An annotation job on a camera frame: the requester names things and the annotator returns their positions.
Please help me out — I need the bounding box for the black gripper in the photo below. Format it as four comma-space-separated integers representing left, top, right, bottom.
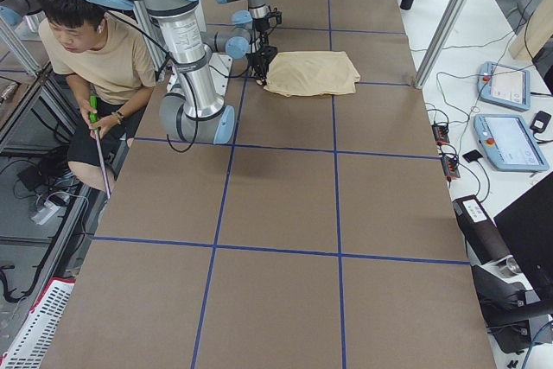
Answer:
250, 45, 277, 85
253, 9, 282, 45

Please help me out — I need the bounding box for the cream long sleeve t-shirt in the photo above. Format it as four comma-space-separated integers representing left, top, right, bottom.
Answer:
264, 51, 360, 97

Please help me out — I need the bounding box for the person in beige shirt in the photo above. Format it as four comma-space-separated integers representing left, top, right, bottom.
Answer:
38, 0, 156, 191

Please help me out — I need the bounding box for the brown paper table mat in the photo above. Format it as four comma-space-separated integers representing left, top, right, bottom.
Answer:
42, 0, 494, 368

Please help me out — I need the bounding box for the upper teach pendant tablet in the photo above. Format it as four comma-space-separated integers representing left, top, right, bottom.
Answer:
477, 61, 531, 111

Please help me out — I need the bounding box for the teach pendant tablet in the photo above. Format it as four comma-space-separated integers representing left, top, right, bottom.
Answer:
473, 114, 550, 173
477, 61, 531, 111

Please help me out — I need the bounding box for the lower teach pendant tablet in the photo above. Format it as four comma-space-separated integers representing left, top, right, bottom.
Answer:
473, 114, 550, 173

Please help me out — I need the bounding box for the wooden beam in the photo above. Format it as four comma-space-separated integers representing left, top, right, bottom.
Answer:
509, 0, 552, 61

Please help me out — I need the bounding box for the black brown cylinder device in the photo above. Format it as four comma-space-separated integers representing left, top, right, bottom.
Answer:
452, 195, 512, 264

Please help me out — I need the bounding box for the black power adapter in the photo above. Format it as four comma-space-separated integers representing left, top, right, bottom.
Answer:
530, 111, 551, 134

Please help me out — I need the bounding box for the black monitor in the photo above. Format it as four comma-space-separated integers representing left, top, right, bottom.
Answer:
494, 175, 552, 299

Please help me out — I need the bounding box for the white plastic basket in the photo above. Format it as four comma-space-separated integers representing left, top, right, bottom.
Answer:
1, 277, 75, 369

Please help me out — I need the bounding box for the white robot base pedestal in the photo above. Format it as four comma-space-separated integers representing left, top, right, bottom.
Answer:
194, 2, 232, 97

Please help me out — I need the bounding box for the green handled grabber stick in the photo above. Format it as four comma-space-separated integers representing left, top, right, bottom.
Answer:
89, 95, 111, 200

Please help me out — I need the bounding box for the aluminium frame post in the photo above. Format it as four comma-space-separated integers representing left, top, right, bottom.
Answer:
413, 0, 467, 89

